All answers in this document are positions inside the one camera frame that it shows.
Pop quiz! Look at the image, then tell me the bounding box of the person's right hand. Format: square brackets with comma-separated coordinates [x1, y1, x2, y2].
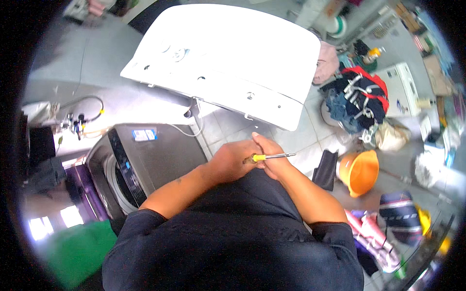
[251, 132, 294, 181]

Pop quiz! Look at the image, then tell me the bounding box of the person's left hand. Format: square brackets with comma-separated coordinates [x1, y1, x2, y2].
[208, 140, 261, 184]

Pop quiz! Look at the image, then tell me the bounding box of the yellow handled screwdriver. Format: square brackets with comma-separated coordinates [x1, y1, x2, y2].
[243, 153, 296, 164]

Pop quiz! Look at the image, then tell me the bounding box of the black cloth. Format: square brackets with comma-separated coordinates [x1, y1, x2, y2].
[312, 149, 339, 192]

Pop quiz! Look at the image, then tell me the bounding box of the person's body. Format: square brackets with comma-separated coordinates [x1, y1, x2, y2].
[102, 168, 365, 291]

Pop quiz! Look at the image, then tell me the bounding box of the grey washing machine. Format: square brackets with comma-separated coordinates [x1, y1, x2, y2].
[84, 123, 208, 235]

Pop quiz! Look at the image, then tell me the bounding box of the orange plastic bucket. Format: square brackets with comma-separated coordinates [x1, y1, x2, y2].
[336, 150, 380, 198]

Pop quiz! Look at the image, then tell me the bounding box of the white appliance cover panel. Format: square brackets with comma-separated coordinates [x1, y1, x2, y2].
[120, 4, 322, 132]

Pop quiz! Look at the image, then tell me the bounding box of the basket of dark clothes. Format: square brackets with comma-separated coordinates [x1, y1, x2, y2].
[320, 66, 389, 134]

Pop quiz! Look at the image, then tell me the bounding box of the beige plastic bag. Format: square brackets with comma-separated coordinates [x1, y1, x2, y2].
[374, 120, 412, 152]

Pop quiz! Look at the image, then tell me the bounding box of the pink striped cloth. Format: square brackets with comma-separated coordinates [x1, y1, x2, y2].
[344, 209, 402, 273]

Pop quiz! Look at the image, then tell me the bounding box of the striped navy bag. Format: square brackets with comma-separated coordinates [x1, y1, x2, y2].
[378, 191, 424, 246]

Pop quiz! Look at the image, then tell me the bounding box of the white box appliance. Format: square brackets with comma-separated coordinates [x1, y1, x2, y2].
[375, 62, 422, 118]

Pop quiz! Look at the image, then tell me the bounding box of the yellow capped bottle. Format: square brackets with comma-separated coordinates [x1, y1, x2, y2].
[364, 47, 386, 64]

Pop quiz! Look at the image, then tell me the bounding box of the white plastic bag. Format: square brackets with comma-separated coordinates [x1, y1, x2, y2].
[414, 144, 456, 190]

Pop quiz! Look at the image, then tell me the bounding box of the green cloth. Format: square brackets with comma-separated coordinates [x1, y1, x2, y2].
[44, 220, 118, 289]

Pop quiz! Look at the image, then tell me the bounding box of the cluttered shelf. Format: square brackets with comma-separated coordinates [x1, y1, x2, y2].
[395, 2, 456, 97]

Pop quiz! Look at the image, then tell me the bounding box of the white cable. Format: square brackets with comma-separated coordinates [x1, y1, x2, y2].
[167, 98, 204, 137]

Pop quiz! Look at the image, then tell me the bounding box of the water tap with hoses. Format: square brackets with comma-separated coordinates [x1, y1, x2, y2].
[55, 96, 105, 141]

